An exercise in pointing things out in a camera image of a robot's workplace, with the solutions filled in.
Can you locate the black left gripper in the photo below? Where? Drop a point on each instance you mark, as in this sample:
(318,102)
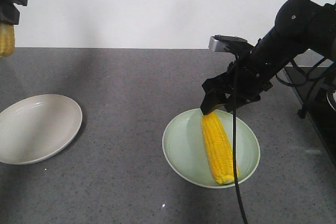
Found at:
(9,13)

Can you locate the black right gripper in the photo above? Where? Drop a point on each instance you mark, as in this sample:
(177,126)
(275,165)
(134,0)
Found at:
(242,83)

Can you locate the tall yellow corn cob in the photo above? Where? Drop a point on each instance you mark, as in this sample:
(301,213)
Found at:
(218,149)

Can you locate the corn cob with pale patch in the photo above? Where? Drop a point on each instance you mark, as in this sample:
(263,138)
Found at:
(7,40)

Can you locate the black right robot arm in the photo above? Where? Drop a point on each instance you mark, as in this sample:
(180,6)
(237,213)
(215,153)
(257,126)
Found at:
(299,25)

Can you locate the black glass cooktop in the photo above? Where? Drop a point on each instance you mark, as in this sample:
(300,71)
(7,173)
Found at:
(318,104)

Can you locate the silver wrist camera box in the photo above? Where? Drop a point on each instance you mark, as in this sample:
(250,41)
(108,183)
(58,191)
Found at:
(221,43)

